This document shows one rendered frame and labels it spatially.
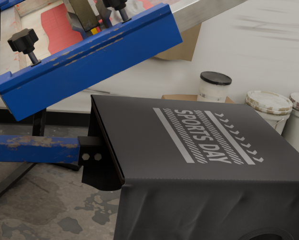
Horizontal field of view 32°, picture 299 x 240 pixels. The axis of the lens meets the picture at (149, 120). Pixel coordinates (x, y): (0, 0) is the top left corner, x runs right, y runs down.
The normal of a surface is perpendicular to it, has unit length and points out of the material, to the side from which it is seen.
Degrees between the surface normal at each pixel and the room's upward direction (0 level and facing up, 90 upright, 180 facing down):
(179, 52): 90
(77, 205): 0
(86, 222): 0
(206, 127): 0
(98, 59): 90
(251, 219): 88
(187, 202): 94
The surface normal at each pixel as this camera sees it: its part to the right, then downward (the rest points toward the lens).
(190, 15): 0.25, 0.43
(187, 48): -0.32, 0.30
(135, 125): 0.17, -0.90
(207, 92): -0.52, 0.30
